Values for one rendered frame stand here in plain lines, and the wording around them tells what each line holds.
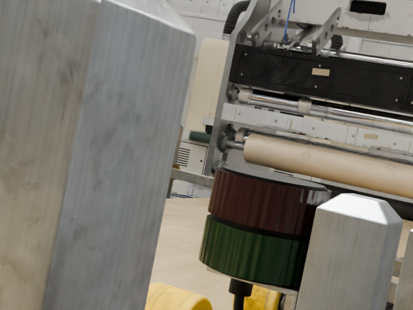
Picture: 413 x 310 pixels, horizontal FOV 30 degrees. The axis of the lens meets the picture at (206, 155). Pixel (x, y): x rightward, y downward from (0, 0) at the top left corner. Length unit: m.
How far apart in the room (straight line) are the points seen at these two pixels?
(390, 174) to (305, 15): 0.86
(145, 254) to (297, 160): 2.93
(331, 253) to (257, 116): 2.79
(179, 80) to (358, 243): 0.23
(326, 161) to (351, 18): 0.67
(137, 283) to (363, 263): 0.22
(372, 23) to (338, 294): 3.01
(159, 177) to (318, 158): 2.91
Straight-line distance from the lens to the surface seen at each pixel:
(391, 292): 1.18
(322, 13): 3.42
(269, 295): 0.94
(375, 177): 3.00
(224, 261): 0.37
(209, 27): 10.44
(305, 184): 0.38
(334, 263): 0.37
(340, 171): 3.03
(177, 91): 0.15
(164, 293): 0.74
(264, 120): 3.14
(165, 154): 0.15
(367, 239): 0.36
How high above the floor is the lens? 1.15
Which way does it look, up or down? 3 degrees down
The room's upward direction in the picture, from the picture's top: 11 degrees clockwise
